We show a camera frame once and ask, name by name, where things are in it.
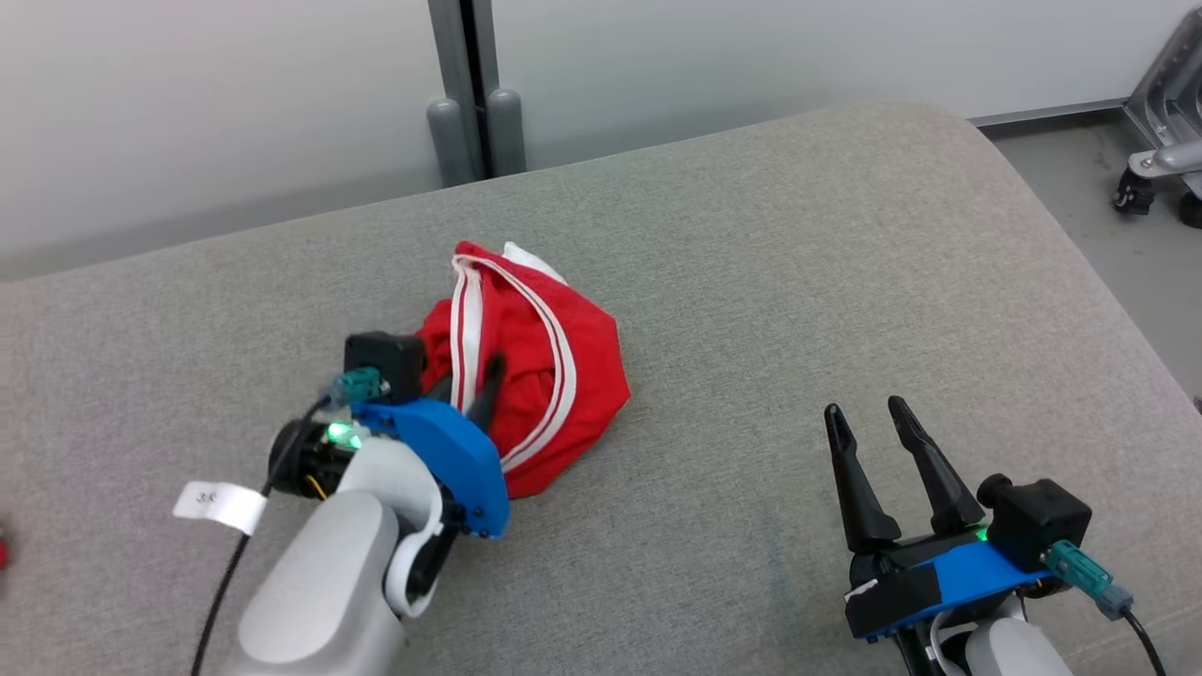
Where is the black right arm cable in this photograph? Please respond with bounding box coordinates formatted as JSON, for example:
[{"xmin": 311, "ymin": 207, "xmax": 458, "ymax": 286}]
[{"xmin": 1042, "ymin": 540, "xmax": 1170, "ymax": 676}]

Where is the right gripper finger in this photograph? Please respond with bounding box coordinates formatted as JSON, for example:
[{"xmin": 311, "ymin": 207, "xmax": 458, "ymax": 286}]
[
  {"xmin": 887, "ymin": 396, "xmax": 985, "ymax": 536},
  {"xmin": 824, "ymin": 404, "xmax": 902, "ymax": 553}
]

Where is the red white T-shirt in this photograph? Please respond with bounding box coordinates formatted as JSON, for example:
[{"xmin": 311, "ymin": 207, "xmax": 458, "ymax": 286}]
[{"xmin": 413, "ymin": 241, "xmax": 632, "ymax": 500}]

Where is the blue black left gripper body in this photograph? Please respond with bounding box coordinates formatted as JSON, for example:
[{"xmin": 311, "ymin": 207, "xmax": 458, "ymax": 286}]
[{"xmin": 268, "ymin": 399, "xmax": 511, "ymax": 539}]

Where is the white left cable tag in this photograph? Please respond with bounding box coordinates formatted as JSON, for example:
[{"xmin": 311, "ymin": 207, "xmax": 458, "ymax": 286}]
[{"xmin": 174, "ymin": 481, "xmax": 269, "ymax": 536}]

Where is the grey metal cart frame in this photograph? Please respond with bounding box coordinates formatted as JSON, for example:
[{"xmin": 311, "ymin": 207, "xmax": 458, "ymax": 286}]
[{"xmin": 1122, "ymin": 9, "xmax": 1202, "ymax": 189}]

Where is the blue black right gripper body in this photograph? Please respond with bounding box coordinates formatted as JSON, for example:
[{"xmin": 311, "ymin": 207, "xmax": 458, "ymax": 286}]
[{"xmin": 843, "ymin": 528, "xmax": 1057, "ymax": 641}]

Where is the grey partition post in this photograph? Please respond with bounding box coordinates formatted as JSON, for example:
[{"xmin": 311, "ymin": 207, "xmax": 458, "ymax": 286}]
[{"xmin": 427, "ymin": 0, "xmax": 499, "ymax": 179}]

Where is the grey cylinder bumper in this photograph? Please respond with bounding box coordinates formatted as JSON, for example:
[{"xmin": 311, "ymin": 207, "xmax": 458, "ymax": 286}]
[
  {"xmin": 485, "ymin": 89, "xmax": 527, "ymax": 177},
  {"xmin": 427, "ymin": 97, "xmax": 475, "ymax": 187}
]

